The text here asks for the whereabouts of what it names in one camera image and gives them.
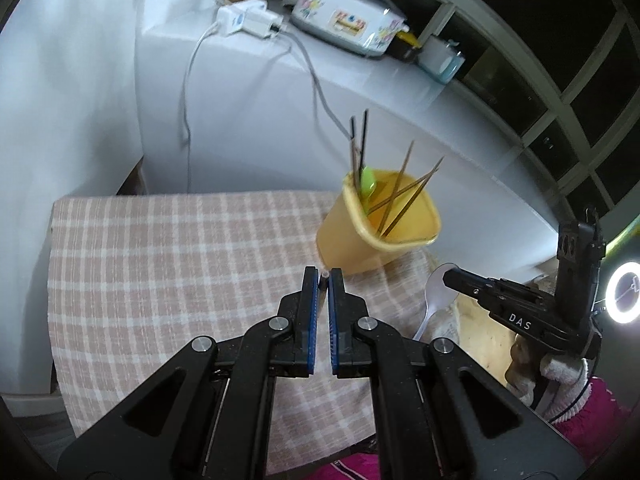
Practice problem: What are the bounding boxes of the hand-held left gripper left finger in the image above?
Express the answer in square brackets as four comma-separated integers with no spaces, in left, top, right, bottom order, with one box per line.
[57,266,321,480]

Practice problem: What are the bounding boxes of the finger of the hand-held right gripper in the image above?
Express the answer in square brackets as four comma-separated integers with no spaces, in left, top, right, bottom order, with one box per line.
[442,267,502,307]

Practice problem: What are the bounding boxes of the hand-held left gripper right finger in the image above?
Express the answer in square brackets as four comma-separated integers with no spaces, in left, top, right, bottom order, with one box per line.
[326,268,587,480]

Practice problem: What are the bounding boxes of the clear plastic spoon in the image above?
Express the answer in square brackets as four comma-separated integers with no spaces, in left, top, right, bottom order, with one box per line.
[411,262,460,342]

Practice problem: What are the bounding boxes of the yellow plastic container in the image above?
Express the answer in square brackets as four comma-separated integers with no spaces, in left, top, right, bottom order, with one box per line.
[316,169,442,277]

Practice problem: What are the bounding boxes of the green plastic spoon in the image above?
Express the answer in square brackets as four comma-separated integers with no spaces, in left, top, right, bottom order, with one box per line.
[359,165,379,212]

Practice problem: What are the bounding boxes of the black chopstick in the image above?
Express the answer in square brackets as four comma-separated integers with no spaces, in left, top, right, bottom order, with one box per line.
[359,109,369,182]
[350,116,361,187]

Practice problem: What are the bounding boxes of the person's right hand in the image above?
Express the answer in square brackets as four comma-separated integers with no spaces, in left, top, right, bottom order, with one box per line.
[505,339,547,407]

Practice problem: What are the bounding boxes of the light wooden table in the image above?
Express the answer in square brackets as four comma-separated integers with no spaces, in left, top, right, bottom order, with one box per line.
[449,287,523,388]

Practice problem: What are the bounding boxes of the pink checked cloth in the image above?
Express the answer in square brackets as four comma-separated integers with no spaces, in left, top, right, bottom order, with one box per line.
[46,191,453,477]

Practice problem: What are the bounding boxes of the light blue white appliance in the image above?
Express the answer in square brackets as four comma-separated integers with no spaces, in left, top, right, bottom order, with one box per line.
[416,35,467,86]

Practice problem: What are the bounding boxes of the black pot with yellow lid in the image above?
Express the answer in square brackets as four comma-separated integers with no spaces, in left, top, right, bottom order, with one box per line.
[389,29,422,64]

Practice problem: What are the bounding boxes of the floral white rice cooker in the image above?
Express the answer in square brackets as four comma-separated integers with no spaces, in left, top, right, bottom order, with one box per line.
[289,0,412,59]

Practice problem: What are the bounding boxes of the white power strip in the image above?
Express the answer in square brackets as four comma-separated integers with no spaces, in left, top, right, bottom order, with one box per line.
[216,0,287,42]

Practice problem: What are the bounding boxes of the white window frame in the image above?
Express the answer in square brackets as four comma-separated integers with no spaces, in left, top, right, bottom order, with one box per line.
[364,0,640,242]

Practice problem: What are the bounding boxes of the black power cable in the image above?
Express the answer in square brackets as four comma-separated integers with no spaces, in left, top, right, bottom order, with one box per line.
[279,34,352,142]

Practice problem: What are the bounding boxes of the white power cable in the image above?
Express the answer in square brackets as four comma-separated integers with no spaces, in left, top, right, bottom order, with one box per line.
[176,21,222,193]

